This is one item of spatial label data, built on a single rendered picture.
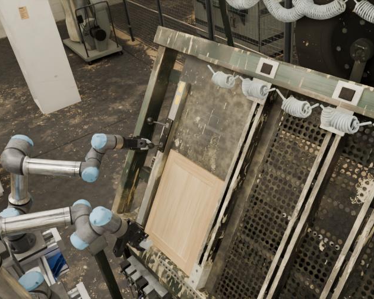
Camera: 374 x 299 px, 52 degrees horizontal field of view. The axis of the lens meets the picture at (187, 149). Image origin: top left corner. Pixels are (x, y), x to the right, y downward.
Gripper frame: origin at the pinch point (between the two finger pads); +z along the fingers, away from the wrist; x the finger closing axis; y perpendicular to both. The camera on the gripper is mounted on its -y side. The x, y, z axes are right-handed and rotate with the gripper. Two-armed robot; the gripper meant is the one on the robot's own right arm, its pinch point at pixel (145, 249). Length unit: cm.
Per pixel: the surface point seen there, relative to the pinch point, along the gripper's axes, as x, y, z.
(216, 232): -3.4, 25.9, 26.2
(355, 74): -6, 128, 18
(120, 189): 76, 1, 31
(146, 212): 50, 3, 36
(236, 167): 3, 56, 11
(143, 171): 72, 19, 31
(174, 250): 20.5, 0.9, 42.7
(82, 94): 442, 16, 156
